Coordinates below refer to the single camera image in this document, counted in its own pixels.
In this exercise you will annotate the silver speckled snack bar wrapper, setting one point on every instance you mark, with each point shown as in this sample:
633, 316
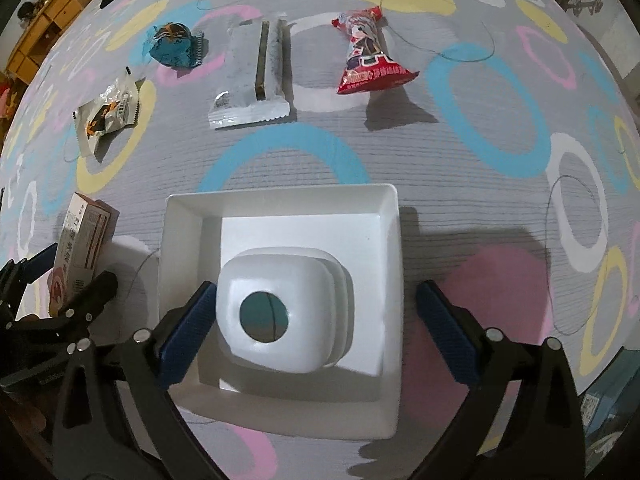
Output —
245, 80

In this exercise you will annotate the blue box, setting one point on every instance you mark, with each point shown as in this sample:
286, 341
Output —
607, 405

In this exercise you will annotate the clear wrapped small snack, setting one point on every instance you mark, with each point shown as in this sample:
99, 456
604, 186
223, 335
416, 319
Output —
107, 117

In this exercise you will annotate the red snack packet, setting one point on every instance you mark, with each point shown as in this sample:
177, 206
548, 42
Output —
367, 55

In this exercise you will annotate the small printed carton box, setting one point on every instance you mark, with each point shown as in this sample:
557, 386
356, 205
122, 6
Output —
82, 240

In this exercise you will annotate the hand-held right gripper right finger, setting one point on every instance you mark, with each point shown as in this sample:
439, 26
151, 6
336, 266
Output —
447, 332

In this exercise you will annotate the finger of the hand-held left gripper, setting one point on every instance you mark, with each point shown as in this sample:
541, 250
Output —
95, 292
36, 262

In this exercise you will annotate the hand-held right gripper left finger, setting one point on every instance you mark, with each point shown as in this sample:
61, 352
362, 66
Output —
186, 332

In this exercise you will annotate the white rounded container with hole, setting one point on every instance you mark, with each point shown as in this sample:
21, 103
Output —
305, 305

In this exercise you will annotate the wooden desk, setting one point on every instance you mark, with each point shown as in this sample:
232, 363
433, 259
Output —
45, 22

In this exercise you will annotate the white square tray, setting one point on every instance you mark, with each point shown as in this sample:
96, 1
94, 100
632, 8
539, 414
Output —
210, 240

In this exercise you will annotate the blue snack wrapper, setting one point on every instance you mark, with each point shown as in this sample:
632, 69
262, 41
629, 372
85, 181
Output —
172, 45

